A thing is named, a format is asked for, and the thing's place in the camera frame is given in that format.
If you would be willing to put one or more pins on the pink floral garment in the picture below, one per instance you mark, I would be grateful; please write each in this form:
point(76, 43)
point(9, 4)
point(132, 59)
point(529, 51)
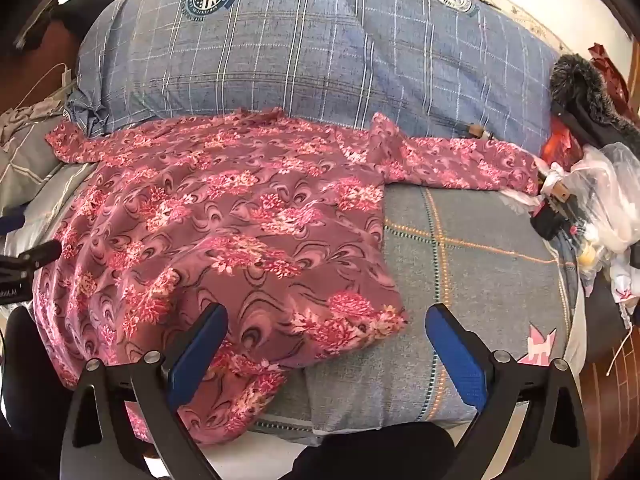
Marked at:
point(200, 210)

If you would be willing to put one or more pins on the grey striped pillow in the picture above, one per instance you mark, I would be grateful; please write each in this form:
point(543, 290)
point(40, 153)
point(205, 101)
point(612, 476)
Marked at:
point(22, 152)

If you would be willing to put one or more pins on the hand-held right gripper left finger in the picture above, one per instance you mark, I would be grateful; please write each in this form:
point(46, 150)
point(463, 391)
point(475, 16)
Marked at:
point(196, 355)

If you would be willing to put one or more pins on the red shiny wrapping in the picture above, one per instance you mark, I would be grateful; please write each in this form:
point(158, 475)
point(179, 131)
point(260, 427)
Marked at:
point(607, 76)

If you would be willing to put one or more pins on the blue plaid quilt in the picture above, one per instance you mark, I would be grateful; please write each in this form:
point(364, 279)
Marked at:
point(300, 50)

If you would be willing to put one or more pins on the orange-red plastic bag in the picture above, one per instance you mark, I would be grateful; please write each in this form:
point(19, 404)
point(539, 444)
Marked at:
point(559, 141)

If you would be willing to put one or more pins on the white and brown small object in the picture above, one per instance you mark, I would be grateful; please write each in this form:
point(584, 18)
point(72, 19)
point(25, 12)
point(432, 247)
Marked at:
point(557, 187)

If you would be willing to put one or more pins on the dark cloth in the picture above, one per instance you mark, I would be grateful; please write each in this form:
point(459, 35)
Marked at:
point(92, 2)

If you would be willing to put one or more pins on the grey patterned bed sheet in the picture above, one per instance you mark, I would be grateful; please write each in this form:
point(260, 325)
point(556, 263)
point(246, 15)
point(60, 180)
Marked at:
point(475, 270)

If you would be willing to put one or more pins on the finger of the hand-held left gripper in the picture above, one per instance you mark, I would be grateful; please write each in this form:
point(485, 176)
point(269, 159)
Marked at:
point(31, 256)
point(12, 223)

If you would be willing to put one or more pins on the person's dark trousers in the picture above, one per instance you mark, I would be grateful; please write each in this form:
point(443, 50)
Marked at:
point(370, 455)

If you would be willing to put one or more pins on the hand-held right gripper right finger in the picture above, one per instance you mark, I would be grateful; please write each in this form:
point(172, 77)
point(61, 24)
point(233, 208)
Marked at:
point(454, 357)

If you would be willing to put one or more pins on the dark fur-trimmed coat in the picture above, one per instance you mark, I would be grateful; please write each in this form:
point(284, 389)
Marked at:
point(600, 115)

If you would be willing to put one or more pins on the clear plastic bag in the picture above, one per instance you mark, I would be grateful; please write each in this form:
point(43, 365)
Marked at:
point(616, 180)

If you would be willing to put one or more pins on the white cloth with red print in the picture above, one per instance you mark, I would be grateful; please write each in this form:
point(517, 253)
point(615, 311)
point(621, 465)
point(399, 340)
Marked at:
point(625, 280)

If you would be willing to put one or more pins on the person's left forearm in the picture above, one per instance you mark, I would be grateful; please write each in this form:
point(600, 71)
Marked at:
point(27, 370)

